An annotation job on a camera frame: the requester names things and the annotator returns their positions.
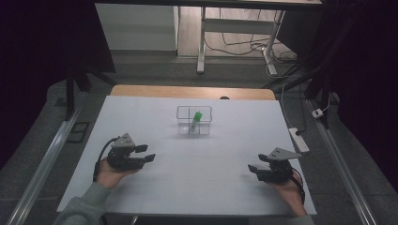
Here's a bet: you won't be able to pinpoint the person's left hand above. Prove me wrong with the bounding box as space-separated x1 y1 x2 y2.
96 157 142 190

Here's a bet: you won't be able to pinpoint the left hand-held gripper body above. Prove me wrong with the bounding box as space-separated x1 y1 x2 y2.
106 132 146 172

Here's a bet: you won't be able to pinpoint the red and black gripper cable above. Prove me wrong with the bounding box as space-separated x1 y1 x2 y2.
290 167 306 204

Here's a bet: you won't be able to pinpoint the dark curtain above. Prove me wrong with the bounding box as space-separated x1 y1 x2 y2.
322 0 398 190
0 0 116 172

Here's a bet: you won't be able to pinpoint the white panel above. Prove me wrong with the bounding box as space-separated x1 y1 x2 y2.
95 3 180 52

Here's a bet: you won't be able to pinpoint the white table mat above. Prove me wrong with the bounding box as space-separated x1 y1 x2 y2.
56 95 317 217

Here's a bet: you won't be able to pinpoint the aluminium rail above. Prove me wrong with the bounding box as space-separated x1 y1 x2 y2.
6 90 90 225
306 99 379 225

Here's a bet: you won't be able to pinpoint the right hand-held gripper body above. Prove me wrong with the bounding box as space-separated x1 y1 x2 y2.
256 147 302 184

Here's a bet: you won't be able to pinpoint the white desk frame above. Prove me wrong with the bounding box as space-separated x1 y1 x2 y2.
196 6 286 76

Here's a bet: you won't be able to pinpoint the black floor plate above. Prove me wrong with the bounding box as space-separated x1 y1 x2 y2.
67 121 91 144

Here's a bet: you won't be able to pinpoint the clear plastic container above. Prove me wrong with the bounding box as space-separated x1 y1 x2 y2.
176 105 213 136

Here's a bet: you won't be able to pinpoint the person's right hand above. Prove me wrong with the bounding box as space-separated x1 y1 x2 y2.
268 174 308 218

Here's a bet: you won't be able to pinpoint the white power strip cable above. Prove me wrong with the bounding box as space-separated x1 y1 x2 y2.
280 82 296 129

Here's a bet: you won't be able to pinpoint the black floor cables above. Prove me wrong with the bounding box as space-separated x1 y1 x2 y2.
205 8 299 64

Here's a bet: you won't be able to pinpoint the black metal stand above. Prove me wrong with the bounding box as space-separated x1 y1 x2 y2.
262 62 332 129
64 62 116 121

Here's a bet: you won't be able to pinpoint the white power strip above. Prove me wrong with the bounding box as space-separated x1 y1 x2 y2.
288 127 311 154

